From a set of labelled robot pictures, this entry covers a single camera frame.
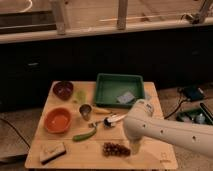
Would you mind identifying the bunch of red grapes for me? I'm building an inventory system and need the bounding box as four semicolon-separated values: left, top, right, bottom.
102;142;131;156

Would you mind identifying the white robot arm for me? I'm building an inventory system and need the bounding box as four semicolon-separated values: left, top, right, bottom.
123;99;213;158

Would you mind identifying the dark maroon bowl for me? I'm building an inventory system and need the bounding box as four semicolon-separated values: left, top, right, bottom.
53;81;73;101

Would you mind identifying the orange red bowl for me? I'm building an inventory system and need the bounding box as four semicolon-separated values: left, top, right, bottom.
44;107;72;134

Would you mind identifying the green plastic tray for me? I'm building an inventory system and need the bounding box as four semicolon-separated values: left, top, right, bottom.
94;73;145;108

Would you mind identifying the pale green vegetable toy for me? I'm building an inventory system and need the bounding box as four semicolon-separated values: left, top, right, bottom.
73;90;86;104

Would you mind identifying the small metal cup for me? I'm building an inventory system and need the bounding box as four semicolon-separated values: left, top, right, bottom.
79;104;92;121

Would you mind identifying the green chili pepper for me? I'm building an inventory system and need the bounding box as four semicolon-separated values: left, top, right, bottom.
72;127;97;142

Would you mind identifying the black device on floor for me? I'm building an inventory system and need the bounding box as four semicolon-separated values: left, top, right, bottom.
180;86;204;102

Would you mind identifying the green bin with tools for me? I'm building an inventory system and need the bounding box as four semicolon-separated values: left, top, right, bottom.
176;103;213;125

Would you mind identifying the black floor cable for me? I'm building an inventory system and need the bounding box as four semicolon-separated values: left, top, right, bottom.
0;116;32;149

